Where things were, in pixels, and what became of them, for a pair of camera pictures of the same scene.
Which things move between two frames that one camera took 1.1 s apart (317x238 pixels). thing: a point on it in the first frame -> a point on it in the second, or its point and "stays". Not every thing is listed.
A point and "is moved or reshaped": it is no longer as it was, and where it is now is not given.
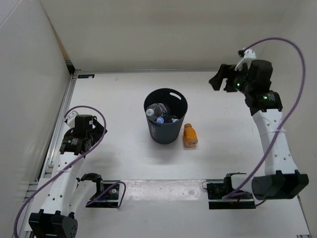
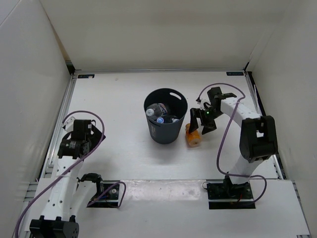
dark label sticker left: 86,76 stays
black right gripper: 225,72 -> 196,113
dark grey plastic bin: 177,104 stays
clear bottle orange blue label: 157,110 stays
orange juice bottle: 190,138 is moved or reshaped
